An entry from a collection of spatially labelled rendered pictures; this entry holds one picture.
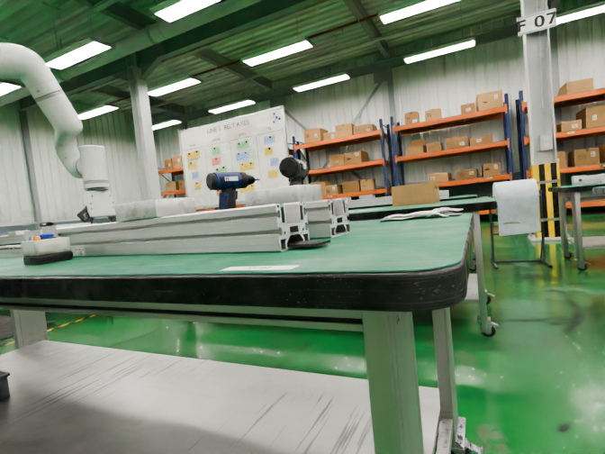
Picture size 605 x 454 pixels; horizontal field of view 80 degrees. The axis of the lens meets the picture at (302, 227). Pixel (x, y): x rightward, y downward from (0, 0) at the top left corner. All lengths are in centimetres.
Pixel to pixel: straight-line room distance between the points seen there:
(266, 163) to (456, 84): 823
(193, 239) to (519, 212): 380
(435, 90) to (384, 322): 1118
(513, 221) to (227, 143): 322
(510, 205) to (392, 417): 382
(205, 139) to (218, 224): 395
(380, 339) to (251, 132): 388
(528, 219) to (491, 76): 762
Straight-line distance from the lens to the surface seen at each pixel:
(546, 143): 636
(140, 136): 985
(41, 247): 109
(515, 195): 424
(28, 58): 151
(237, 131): 437
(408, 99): 1162
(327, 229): 80
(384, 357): 49
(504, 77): 1153
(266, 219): 64
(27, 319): 269
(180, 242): 81
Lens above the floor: 86
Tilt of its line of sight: 3 degrees down
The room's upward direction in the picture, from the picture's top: 6 degrees counter-clockwise
